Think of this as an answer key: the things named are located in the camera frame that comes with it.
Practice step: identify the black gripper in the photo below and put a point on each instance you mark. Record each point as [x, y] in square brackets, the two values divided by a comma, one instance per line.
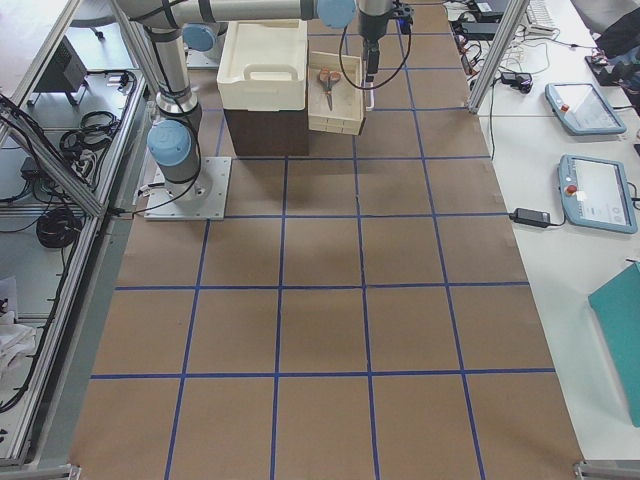
[370, 26]

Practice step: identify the wooden drawer with white handle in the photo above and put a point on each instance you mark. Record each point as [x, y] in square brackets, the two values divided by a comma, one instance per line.
[348, 114]

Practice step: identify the grey orange scissors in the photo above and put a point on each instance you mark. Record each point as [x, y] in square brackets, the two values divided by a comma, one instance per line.
[328, 79]

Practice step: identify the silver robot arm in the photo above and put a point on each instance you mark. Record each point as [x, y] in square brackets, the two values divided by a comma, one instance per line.
[173, 143]

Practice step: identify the dark wooden drawer cabinet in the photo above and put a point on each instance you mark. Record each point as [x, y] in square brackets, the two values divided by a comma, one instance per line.
[268, 133]

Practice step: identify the white plastic tray box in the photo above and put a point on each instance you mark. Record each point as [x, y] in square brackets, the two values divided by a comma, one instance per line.
[264, 66]

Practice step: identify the blue teach pendant far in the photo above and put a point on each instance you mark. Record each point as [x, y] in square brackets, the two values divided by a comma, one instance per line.
[583, 110]

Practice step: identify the blue teach pendant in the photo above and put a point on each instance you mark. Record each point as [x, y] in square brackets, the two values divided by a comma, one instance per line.
[583, 110]
[594, 193]

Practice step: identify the black power adapter brick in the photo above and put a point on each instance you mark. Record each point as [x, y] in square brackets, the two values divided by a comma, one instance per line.
[534, 218]

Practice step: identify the blue teach pendant near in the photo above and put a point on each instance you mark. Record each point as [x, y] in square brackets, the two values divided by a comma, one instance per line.
[594, 193]

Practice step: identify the black electronics box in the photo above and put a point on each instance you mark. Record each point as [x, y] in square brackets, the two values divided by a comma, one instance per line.
[65, 73]

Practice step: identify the teal folder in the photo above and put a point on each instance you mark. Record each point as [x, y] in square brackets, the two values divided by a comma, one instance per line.
[616, 304]

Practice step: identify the white crumpled cloth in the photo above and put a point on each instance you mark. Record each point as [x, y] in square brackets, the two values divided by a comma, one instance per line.
[18, 341]

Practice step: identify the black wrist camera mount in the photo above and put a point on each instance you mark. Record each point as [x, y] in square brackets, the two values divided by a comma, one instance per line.
[403, 14]

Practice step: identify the aluminium frame post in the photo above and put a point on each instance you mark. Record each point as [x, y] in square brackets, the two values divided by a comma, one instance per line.
[502, 39]

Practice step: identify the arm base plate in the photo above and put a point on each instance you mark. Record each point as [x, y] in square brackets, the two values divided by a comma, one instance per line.
[205, 200]

